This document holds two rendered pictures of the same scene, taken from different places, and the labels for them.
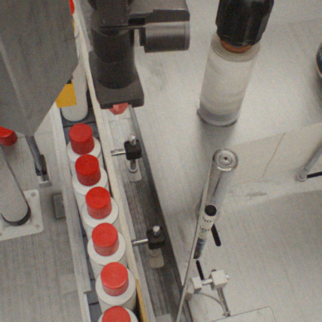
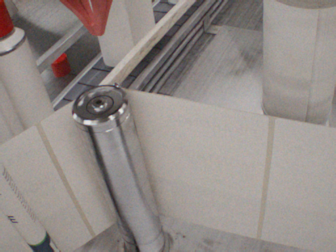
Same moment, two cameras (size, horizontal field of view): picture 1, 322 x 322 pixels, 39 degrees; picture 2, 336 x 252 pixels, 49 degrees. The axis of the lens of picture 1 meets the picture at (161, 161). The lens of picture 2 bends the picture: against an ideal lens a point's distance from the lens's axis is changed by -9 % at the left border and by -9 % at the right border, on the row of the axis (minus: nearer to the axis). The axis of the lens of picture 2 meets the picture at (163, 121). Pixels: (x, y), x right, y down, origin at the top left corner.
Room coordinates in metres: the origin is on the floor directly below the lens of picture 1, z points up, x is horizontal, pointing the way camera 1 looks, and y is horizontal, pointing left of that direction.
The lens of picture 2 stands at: (0.25, -0.27, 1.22)
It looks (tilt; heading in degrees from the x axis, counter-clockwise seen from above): 43 degrees down; 53
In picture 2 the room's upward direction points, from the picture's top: 10 degrees counter-clockwise
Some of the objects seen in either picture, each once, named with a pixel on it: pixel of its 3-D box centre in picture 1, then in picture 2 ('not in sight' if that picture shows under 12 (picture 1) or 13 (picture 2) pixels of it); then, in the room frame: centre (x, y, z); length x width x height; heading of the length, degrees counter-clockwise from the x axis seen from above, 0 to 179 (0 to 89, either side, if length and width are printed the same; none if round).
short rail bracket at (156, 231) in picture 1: (145, 242); not in sight; (0.26, 0.01, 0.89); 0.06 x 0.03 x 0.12; 109
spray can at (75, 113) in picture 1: (68, 78); (107, 3); (0.52, 0.18, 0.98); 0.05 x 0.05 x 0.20
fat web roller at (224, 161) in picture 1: (216, 188); (127, 191); (0.33, -0.09, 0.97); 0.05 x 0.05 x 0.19
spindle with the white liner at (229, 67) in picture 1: (232, 56); (304, 17); (0.57, -0.11, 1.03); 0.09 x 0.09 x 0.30
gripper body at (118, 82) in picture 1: (114, 65); not in sight; (0.44, 0.08, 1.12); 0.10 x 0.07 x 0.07; 18
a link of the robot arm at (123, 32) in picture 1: (117, 33); not in sight; (0.44, 0.07, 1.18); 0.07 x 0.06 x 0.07; 102
